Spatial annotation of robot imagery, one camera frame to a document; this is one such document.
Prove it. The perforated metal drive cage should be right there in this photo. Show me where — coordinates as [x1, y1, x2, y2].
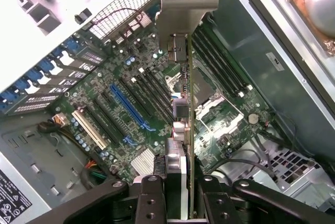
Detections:
[251, 145, 335, 209]

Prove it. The coloured wire bundle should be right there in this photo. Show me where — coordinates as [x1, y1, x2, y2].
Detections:
[80, 155, 109, 191]

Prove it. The white expansion slot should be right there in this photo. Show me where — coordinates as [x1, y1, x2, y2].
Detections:
[71, 110, 108, 151]

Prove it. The metal socket cover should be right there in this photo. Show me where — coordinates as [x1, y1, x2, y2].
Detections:
[195, 95, 245, 136]

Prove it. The black RAM slot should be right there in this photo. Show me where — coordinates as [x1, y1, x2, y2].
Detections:
[195, 35, 245, 96]
[199, 31, 249, 94]
[192, 38, 241, 98]
[203, 28, 254, 91]

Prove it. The grey power supply unit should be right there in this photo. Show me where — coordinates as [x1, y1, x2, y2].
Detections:
[0, 150, 53, 224]

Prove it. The white power connector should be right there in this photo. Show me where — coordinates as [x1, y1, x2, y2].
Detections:
[51, 112, 69, 127]

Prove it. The black expansion slot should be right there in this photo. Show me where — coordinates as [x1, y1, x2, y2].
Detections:
[90, 95, 126, 144]

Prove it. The silver chipset heatsink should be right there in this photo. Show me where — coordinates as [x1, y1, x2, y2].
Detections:
[130, 147, 155, 175]

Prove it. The grey parts rack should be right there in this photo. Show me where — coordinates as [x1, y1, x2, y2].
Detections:
[10, 0, 66, 36]

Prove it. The green motherboard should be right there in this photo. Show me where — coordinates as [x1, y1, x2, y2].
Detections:
[49, 21, 277, 184]

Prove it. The blue expansion slot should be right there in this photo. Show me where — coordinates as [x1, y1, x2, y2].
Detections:
[109, 84, 148, 130]

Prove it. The CPU socket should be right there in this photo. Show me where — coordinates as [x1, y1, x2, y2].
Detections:
[165, 66, 223, 109]

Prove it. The black open PC case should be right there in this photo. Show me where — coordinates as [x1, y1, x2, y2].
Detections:
[0, 0, 335, 224]

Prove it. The white case sticker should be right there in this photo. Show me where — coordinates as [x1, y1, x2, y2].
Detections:
[265, 52, 285, 72]

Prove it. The silver coin battery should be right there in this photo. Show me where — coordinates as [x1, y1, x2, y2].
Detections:
[247, 112, 259, 125]

